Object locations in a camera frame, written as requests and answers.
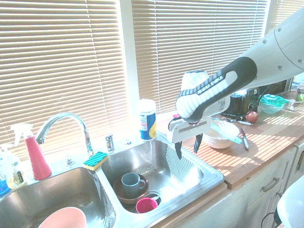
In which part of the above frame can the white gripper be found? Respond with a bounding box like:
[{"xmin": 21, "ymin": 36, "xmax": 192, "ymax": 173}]
[{"xmin": 166, "ymin": 116, "xmax": 212, "ymax": 161}]

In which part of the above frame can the white rounded robot base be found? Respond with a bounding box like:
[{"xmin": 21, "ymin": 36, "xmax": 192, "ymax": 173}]
[{"xmin": 276, "ymin": 179, "xmax": 304, "ymax": 228}]

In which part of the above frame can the stainless steel double sink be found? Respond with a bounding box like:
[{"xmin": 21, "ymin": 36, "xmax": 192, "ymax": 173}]
[{"xmin": 0, "ymin": 139, "xmax": 225, "ymax": 228}]

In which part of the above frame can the chrome sink faucet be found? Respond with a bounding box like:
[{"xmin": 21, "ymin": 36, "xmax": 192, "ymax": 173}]
[{"xmin": 35, "ymin": 112, "xmax": 95, "ymax": 157}]

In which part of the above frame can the white ceramic bowl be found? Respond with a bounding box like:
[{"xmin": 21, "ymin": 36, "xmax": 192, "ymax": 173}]
[{"xmin": 203, "ymin": 120, "xmax": 240, "ymax": 150}]

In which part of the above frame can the white blue cleanser canister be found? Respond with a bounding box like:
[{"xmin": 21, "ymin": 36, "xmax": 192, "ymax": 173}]
[{"xmin": 135, "ymin": 98, "xmax": 158, "ymax": 143}]

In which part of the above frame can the grey blue mug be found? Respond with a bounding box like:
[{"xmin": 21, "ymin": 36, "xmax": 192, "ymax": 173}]
[{"xmin": 121, "ymin": 172, "xmax": 146, "ymax": 197}]

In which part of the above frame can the chrome toaster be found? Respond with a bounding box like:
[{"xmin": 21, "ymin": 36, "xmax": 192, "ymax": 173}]
[{"xmin": 229, "ymin": 87, "xmax": 261, "ymax": 116}]

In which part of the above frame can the red apple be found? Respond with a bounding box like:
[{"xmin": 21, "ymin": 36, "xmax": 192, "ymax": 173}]
[{"xmin": 246, "ymin": 111, "xmax": 259, "ymax": 124}]

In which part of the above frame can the red plastic cup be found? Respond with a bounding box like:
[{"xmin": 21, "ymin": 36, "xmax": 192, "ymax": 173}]
[{"xmin": 135, "ymin": 197, "xmax": 159, "ymax": 214}]

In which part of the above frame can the white kitchen cabinet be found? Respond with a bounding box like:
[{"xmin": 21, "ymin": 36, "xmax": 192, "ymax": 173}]
[{"xmin": 142, "ymin": 140, "xmax": 304, "ymax": 228}]

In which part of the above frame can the brown wooden bowl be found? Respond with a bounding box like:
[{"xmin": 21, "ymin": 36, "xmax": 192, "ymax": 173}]
[{"xmin": 113, "ymin": 173, "xmax": 150, "ymax": 205}]

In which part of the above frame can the green yellow sponge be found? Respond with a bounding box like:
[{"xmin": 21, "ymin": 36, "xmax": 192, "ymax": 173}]
[{"xmin": 83, "ymin": 151, "xmax": 109, "ymax": 171}]

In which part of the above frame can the green lidded container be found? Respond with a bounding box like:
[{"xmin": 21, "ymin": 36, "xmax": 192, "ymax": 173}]
[{"xmin": 258, "ymin": 94, "xmax": 287, "ymax": 114}]

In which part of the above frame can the wide beige window blind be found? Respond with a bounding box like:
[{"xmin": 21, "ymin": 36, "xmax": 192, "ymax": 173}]
[
  {"xmin": 0, "ymin": 0, "xmax": 130, "ymax": 162},
  {"xmin": 131, "ymin": 0, "xmax": 271, "ymax": 115}
]

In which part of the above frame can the clear glass dish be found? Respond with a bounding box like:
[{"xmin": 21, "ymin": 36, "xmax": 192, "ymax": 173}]
[{"xmin": 281, "ymin": 89, "xmax": 304, "ymax": 112}]

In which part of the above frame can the pink bowl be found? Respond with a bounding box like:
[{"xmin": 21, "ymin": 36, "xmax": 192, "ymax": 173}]
[{"xmin": 38, "ymin": 207, "xmax": 87, "ymax": 228}]

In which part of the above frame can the red spray bottle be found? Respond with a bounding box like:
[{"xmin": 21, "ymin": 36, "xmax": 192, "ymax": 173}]
[{"xmin": 10, "ymin": 123, "xmax": 53, "ymax": 181}]

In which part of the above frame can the narrow beige window blind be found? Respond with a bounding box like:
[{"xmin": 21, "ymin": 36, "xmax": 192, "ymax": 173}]
[{"xmin": 270, "ymin": 0, "xmax": 304, "ymax": 27}]

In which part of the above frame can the clear bottle yellow label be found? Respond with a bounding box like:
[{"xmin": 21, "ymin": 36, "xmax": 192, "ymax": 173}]
[{"xmin": 6, "ymin": 152, "xmax": 26, "ymax": 190}]

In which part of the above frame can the clear bottle blue liquid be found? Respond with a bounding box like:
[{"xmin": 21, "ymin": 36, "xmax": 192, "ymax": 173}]
[{"xmin": 0, "ymin": 145, "xmax": 11, "ymax": 196}]

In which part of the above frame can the grey handled paring knife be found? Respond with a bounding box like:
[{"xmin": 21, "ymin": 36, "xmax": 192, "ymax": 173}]
[{"xmin": 238, "ymin": 128, "xmax": 250, "ymax": 151}]

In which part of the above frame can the black handled utensil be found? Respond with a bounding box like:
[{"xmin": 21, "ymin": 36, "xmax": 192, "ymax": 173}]
[{"xmin": 220, "ymin": 113, "xmax": 254, "ymax": 126}]

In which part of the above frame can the metal drawer handle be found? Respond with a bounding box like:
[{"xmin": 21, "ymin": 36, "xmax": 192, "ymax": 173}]
[{"xmin": 262, "ymin": 177, "xmax": 281, "ymax": 192}]

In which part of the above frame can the black cable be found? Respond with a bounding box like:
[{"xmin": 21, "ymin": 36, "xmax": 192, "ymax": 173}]
[{"xmin": 260, "ymin": 210, "xmax": 281, "ymax": 228}]

